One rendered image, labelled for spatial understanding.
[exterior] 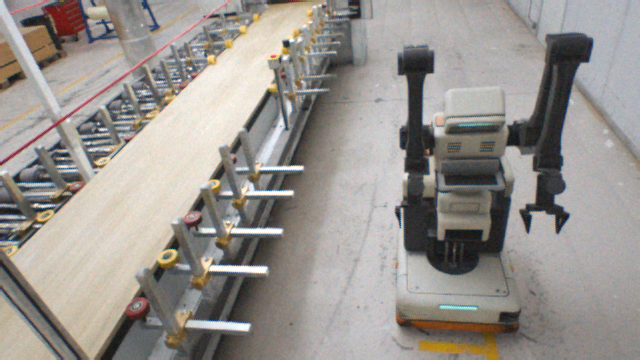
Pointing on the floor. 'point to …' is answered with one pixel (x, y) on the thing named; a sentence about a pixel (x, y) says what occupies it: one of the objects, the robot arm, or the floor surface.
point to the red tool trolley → (65, 18)
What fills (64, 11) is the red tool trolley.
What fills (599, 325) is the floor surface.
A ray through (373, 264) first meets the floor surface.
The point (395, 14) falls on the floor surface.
